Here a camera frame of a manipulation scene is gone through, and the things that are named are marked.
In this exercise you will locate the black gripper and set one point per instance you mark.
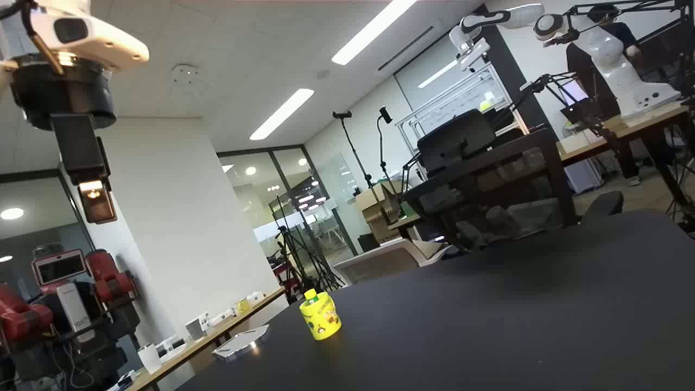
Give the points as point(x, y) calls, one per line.
point(72, 104)

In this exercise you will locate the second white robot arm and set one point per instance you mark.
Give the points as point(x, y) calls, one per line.
point(578, 27)

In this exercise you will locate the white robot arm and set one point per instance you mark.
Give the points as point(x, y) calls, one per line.
point(56, 60)

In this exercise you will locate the yellow green mug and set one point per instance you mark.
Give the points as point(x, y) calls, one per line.
point(319, 316)

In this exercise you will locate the red Baxter robot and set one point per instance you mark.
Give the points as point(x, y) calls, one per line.
point(67, 336)

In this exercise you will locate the wooden side table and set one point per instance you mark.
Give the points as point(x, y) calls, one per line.
point(143, 381)

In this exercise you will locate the black shelving cart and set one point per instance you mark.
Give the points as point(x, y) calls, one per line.
point(510, 192)

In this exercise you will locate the black camera tripod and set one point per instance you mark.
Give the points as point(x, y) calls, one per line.
point(341, 117)

